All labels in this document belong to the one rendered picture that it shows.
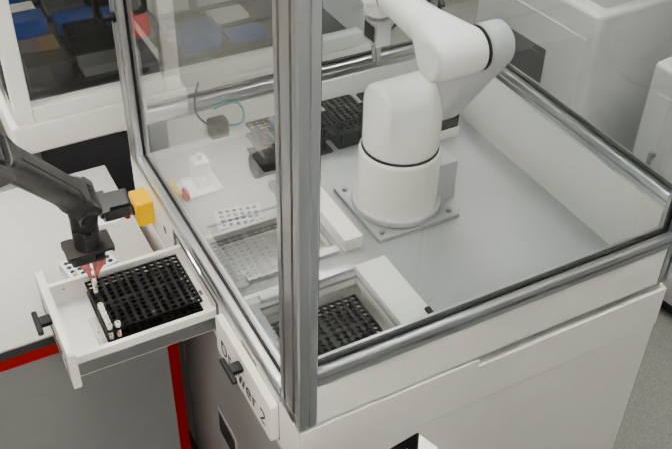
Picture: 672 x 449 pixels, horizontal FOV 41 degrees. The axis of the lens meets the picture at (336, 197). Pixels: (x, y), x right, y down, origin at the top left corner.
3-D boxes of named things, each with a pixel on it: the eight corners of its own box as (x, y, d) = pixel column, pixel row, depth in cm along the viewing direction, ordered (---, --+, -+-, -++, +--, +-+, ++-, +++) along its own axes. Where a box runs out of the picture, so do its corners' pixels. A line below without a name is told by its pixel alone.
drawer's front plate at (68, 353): (75, 390, 196) (66, 355, 189) (41, 305, 216) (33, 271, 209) (83, 388, 196) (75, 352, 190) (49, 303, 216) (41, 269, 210)
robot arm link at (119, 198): (67, 179, 183) (81, 217, 180) (123, 164, 188) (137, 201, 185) (66, 203, 193) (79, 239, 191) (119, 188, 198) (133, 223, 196)
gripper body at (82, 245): (61, 248, 197) (55, 222, 192) (107, 234, 201) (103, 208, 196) (69, 266, 192) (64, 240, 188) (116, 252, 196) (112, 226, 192)
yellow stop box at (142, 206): (137, 228, 236) (134, 206, 231) (128, 213, 241) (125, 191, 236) (156, 223, 238) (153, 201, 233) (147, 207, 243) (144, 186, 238)
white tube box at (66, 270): (75, 292, 228) (73, 281, 226) (60, 274, 233) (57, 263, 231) (119, 271, 234) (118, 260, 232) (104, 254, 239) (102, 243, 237)
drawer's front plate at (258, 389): (271, 442, 186) (270, 407, 179) (217, 348, 206) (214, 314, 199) (279, 439, 187) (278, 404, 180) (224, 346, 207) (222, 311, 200)
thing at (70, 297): (80, 378, 197) (75, 358, 193) (50, 303, 214) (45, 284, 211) (250, 318, 212) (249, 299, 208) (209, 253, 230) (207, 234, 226)
